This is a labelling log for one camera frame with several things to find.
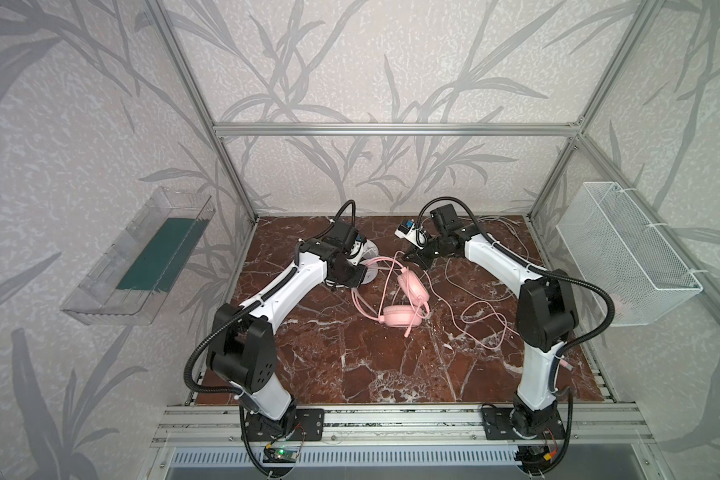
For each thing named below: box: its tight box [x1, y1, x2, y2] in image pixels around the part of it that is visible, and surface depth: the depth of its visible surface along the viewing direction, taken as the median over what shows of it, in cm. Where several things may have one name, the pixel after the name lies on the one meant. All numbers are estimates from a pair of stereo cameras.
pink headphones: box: [352, 256, 429, 338], surface depth 75 cm
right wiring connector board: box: [514, 445, 554, 474], surface depth 72 cm
